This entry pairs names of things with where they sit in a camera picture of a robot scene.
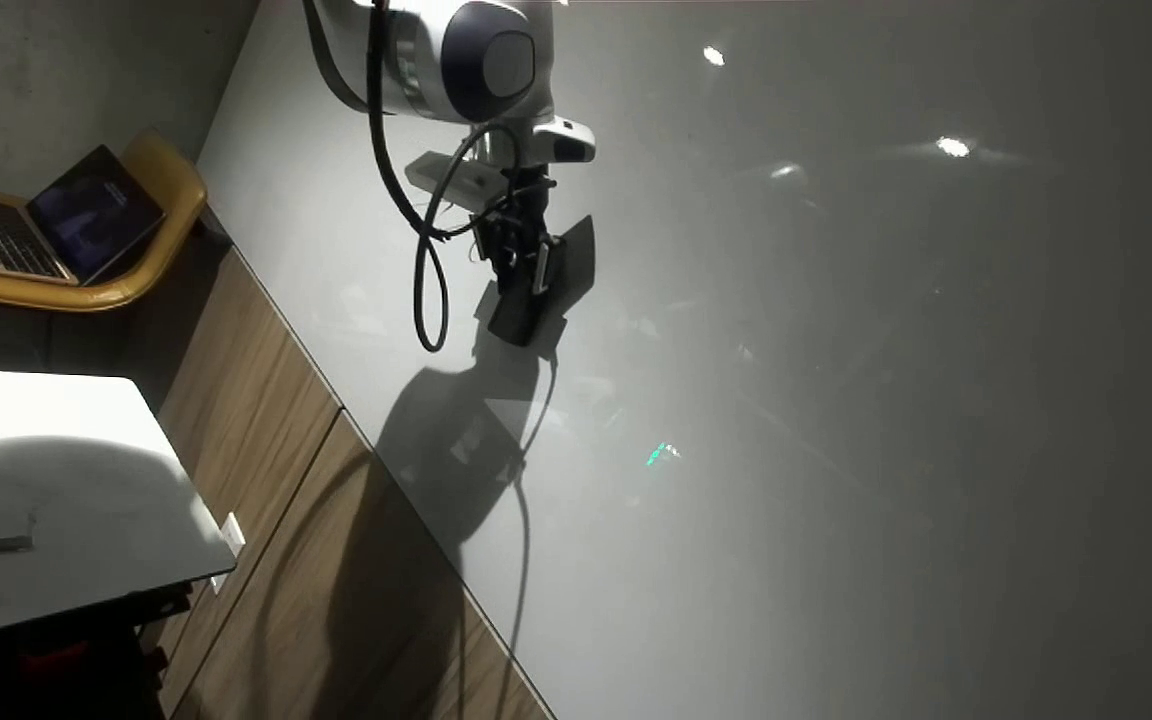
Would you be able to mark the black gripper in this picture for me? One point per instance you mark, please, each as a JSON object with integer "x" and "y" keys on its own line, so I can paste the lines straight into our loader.
{"x": 519, "y": 206}

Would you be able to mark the black felt whiteboard eraser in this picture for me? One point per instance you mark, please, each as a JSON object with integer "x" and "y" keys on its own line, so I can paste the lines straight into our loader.
{"x": 562, "y": 274}

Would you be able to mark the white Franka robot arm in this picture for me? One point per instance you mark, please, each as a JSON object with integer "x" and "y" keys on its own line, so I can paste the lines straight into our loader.
{"x": 457, "y": 55}

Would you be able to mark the large white whiteboard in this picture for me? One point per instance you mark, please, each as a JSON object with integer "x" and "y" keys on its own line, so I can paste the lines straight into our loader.
{"x": 868, "y": 400}

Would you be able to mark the open silver laptop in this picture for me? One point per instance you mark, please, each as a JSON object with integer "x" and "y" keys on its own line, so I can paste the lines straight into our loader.
{"x": 58, "y": 222}

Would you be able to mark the small white slotted platform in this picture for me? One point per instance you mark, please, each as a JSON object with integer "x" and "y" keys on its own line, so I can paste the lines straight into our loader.
{"x": 58, "y": 523}

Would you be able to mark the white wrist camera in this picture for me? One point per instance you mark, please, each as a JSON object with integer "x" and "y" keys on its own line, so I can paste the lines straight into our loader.
{"x": 562, "y": 138}

